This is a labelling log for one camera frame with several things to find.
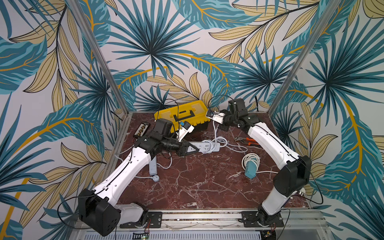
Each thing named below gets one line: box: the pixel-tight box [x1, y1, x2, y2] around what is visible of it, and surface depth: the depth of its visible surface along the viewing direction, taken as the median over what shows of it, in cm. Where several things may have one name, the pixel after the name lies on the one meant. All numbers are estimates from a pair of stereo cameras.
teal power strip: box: [245, 160, 257, 179], surface depth 87 cm
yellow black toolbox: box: [154, 100, 211, 134], surface depth 97 cm
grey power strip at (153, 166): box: [149, 155, 157, 176], surface depth 90 cm
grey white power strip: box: [187, 141, 221, 153], surface depth 70 cm
